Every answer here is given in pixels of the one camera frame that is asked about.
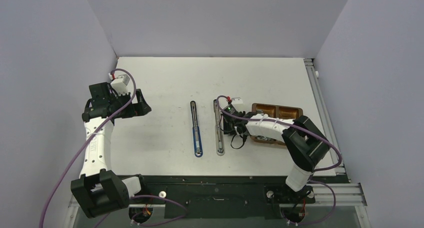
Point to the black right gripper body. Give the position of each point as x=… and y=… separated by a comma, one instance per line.
x=229, y=128

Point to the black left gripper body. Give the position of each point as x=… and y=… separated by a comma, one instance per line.
x=132, y=109

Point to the brown wooden tray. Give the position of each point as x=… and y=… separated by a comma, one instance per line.
x=277, y=111

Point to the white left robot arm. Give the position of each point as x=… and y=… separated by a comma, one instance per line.
x=98, y=190

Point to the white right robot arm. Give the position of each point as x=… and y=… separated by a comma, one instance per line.
x=305, y=143

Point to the pile of grey staples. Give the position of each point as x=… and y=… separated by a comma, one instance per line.
x=263, y=138

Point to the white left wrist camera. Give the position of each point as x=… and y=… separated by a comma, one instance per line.
x=120, y=83

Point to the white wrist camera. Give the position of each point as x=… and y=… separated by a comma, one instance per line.
x=238, y=104
x=120, y=83

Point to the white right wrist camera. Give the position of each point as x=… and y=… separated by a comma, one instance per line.
x=238, y=104

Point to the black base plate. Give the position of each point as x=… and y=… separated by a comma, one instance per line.
x=221, y=197

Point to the aluminium rail frame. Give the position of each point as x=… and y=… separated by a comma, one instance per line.
x=161, y=143

